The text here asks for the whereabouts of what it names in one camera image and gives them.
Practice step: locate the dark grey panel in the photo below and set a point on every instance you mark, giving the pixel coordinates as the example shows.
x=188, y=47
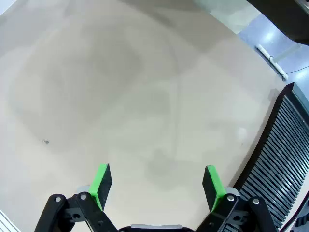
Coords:
x=285, y=17

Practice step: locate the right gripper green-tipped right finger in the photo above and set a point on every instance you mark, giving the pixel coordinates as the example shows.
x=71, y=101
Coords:
x=213, y=188

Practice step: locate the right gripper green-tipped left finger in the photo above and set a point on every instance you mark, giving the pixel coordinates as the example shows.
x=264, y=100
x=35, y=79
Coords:
x=99, y=186

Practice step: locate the white power strip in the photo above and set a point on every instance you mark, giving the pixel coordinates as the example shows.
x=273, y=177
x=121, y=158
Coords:
x=265, y=54

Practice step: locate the black slotted PCB rack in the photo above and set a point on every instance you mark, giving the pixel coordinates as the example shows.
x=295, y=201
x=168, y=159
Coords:
x=277, y=157

